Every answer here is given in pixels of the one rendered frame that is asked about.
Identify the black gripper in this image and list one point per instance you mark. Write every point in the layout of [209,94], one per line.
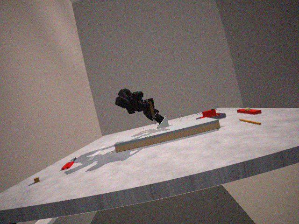
[139,105]

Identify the small brown cube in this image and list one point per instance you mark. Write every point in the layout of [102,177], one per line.
[36,179]

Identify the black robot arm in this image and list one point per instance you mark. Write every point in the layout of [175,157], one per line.
[125,96]

